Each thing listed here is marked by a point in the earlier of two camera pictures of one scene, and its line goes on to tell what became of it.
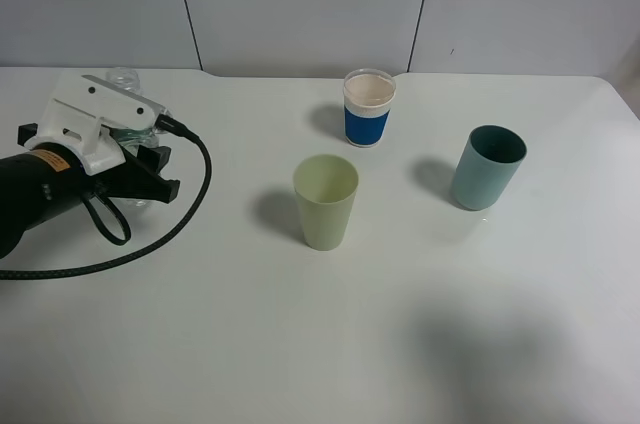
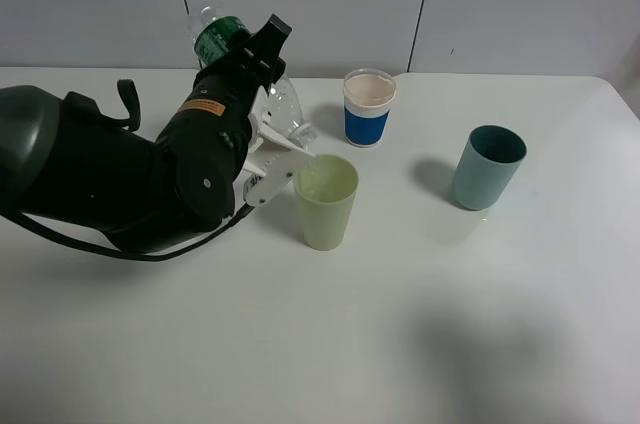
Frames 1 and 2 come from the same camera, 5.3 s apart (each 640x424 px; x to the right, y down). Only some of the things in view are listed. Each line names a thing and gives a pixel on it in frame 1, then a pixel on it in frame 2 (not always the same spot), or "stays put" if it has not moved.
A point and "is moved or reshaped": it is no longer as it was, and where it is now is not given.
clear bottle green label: [128, 80] is moved or reshaped
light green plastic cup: [326, 186] stays put
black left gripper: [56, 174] to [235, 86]
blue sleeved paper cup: [368, 96] stays put
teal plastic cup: [488, 164] stays put
